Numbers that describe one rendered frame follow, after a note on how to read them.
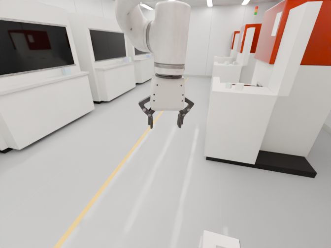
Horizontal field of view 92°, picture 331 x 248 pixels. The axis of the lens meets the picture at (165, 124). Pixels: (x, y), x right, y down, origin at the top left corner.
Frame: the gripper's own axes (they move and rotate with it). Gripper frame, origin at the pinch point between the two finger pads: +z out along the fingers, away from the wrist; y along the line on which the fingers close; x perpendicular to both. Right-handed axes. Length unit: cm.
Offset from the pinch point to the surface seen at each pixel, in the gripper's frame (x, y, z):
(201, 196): -62, -55, 117
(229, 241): 24.4, -14.7, 23.1
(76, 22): -379, 135, -56
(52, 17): -303, 149, -54
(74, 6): -489, 166, -99
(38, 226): -55, 97, 126
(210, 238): 23.0, -10.0, 23.4
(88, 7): -540, 143, -108
